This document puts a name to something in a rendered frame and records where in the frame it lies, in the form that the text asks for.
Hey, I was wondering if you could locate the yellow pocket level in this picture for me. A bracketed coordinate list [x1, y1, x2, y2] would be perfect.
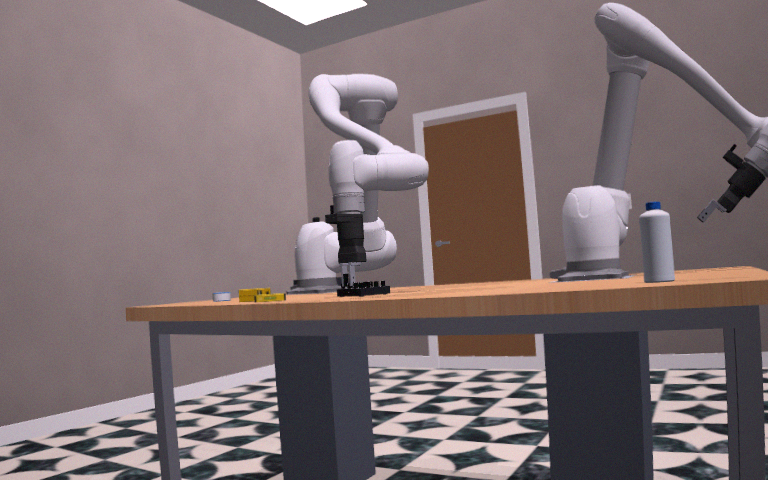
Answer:
[254, 293, 286, 303]

